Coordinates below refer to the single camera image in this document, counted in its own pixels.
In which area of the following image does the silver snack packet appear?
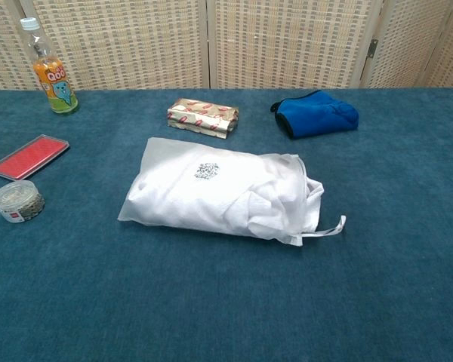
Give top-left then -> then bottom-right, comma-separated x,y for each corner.
167,98 -> 239,140

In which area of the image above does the red card in clear case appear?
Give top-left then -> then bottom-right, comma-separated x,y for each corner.
0,133 -> 70,181

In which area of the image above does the clear plastic bag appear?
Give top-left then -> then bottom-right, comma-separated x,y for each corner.
117,137 -> 324,248

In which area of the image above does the blue folded cloth pouch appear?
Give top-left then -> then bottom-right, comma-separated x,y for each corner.
270,89 -> 359,140

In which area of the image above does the woven beige folding screen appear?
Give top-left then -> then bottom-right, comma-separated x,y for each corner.
0,0 -> 453,94

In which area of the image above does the orange Qoo drink bottle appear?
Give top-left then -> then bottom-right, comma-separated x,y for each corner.
20,17 -> 79,115

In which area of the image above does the blue table cloth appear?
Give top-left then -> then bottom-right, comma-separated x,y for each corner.
0,87 -> 453,362

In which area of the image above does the round clear jar of nuts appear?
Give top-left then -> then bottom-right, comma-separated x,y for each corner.
0,179 -> 46,225

